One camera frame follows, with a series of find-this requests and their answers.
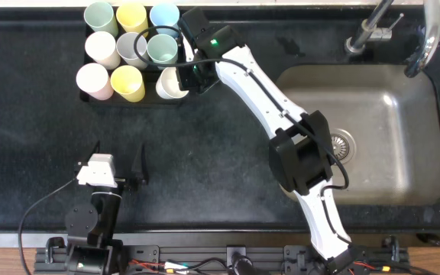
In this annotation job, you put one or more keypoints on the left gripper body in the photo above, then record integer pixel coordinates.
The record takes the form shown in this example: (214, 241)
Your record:
(123, 185)

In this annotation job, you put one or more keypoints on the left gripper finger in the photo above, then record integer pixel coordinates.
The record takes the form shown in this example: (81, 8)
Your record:
(94, 149)
(140, 170)

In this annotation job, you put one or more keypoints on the pink cup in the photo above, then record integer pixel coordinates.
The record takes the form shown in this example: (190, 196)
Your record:
(93, 80)

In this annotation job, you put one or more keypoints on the yellow cup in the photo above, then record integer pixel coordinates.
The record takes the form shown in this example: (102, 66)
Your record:
(131, 17)
(127, 82)

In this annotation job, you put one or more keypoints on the white cup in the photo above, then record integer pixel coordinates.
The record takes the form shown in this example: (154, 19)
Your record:
(166, 86)
(101, 47)

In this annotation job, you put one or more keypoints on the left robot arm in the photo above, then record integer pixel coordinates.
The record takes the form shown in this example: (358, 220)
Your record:
(82, 219)

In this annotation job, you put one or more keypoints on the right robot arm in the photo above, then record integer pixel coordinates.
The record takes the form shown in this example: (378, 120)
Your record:
(258, 91)

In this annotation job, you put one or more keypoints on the black tray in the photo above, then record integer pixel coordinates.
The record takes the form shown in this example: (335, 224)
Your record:
(151, 100)

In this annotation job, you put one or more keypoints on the grey cup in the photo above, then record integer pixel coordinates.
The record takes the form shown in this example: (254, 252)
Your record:
(126, 47)

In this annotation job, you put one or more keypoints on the green cup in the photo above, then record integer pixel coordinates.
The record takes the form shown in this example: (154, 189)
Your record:
(100, 17)
(162, 49)

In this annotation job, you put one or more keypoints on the blue cup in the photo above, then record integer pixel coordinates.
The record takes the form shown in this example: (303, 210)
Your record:
(164, 15)

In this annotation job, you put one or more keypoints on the steel sink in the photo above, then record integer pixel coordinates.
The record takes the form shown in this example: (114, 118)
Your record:
(392, 114)

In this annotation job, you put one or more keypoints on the steel tap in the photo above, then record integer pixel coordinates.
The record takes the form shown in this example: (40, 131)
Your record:
(361, 33)

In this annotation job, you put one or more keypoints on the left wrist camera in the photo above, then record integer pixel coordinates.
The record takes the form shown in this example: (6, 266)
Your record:
(98, 170)

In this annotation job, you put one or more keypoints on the mounting rail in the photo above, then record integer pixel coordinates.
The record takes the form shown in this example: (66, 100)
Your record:
(197, 254)

